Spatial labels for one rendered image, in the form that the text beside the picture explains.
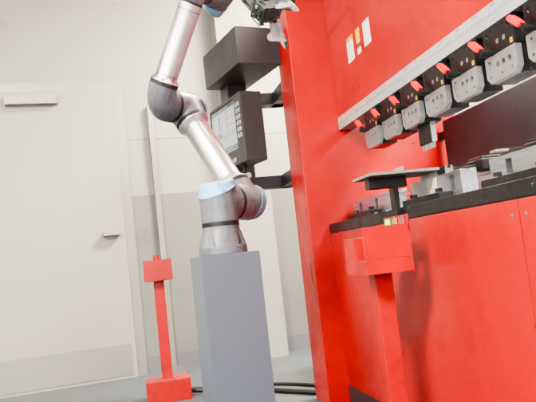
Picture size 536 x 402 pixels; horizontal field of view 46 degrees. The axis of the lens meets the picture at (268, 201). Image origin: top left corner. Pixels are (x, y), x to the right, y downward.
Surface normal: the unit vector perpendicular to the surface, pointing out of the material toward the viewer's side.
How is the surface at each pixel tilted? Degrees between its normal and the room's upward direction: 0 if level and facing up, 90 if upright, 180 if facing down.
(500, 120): 90
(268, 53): 90
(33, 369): 90
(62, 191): 90
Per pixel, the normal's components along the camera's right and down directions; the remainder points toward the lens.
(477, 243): -0.97, 0.09
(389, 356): 0.18, -0.11
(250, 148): 0.42, -0.12
